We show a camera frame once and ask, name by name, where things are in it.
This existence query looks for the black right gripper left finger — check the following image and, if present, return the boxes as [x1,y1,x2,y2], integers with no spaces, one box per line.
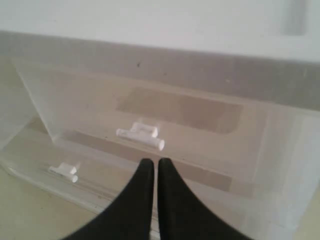
[64,158,154,240]

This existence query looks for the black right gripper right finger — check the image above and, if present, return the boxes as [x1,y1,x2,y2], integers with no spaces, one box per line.
[157,158,249,240]

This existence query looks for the clear wide middle drawer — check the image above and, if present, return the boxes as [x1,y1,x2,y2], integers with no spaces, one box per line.
[0,117,253,219]

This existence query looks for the white plastic drawer cabinet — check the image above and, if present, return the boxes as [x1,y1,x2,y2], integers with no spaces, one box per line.
[0,0,320,240]

